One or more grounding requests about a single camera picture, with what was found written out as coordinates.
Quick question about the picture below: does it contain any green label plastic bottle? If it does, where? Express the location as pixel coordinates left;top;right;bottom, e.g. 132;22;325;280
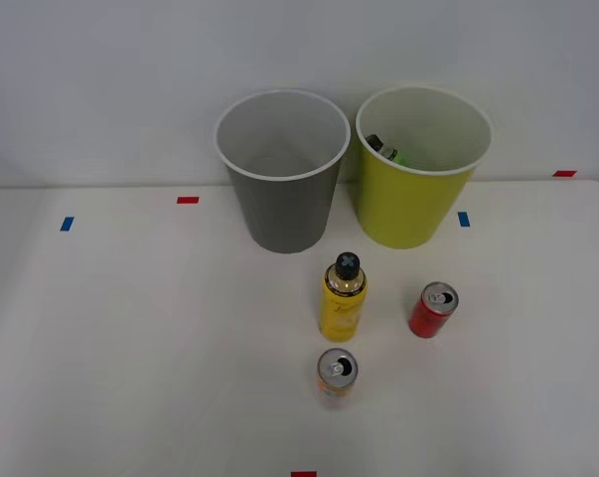
364;133;413;168

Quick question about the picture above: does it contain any grey plastic waste bin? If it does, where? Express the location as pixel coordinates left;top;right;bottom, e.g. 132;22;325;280
214;88;352;254

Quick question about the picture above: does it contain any yellow label plastic bottle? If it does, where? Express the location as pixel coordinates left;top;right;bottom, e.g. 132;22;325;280
318;250;369;344

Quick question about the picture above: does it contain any yellow-green plastic waste bin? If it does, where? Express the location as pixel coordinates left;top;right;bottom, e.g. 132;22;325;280
355;85;494;250

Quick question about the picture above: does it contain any pale orange drink can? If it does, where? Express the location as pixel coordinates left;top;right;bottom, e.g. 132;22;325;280
315;347;360;411

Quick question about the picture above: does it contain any red drink can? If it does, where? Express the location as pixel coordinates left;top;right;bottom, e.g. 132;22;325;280
408;281;460;340

